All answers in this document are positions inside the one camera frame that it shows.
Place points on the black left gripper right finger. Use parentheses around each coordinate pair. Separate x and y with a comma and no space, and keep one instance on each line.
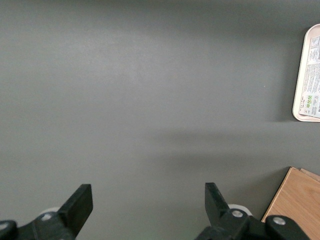
(217,212)

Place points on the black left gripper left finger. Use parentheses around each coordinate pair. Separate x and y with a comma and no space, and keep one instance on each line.
(72,215)

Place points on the wooden drawer cabinet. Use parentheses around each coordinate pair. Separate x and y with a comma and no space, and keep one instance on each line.
(295,200)

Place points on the beige plastic tray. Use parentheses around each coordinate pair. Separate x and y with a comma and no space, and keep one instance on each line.
(296,111)

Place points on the red tartan shortbread box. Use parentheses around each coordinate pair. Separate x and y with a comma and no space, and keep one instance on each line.
(312,75)

